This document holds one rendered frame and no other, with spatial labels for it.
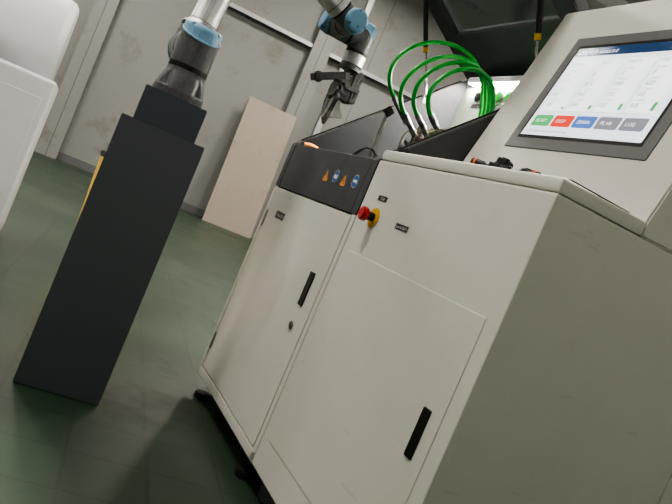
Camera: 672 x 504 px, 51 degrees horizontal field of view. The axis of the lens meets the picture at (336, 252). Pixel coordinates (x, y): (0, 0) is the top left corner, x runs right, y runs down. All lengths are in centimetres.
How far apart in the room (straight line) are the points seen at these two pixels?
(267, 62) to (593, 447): 1019
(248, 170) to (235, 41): 198
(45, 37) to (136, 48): 762
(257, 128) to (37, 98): 775
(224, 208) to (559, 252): 961
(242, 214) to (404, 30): 403
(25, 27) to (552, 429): 288
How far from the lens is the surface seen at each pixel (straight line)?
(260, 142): 1095
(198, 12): 228
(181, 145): 202
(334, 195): 201
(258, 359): 210
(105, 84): 1110
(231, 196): 1077
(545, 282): 129
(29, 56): 351
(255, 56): 1129
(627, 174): 154
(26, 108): 342
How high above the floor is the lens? 75
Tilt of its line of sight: 2 degrees down
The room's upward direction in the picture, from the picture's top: 23 degrees clockwise
